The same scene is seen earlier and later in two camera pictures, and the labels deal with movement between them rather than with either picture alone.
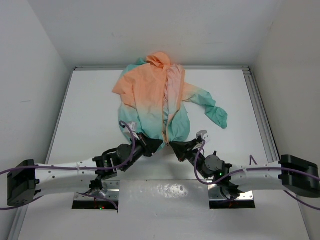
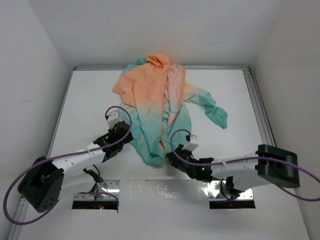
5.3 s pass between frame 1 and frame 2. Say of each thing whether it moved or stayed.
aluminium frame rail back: stayed
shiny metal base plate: stayed
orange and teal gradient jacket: stayed
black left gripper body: moved
